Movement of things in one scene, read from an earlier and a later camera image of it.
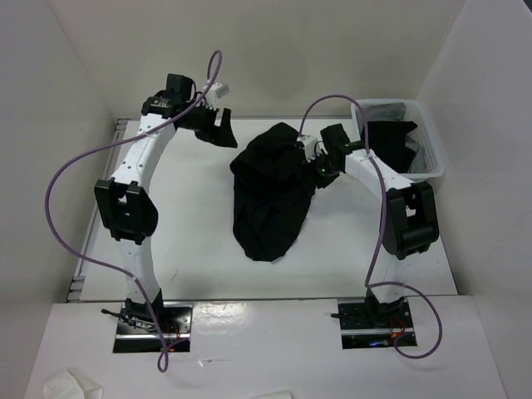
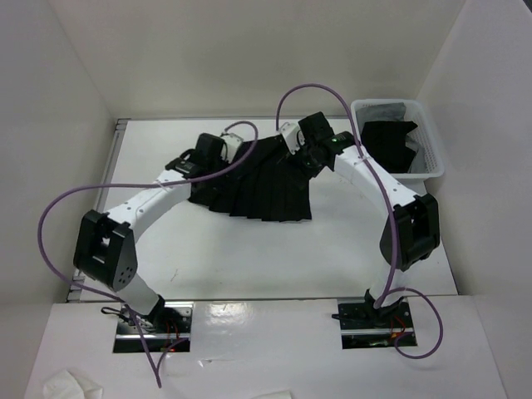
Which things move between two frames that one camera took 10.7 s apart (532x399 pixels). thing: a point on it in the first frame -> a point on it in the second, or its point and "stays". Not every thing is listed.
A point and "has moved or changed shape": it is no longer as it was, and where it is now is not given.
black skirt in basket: (387, 141) stays
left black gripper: (223, 135) -> (224, 165)
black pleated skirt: (273, 186) has moved or changed shape
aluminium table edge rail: (77, 284) stays
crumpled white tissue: (67, 386) stays
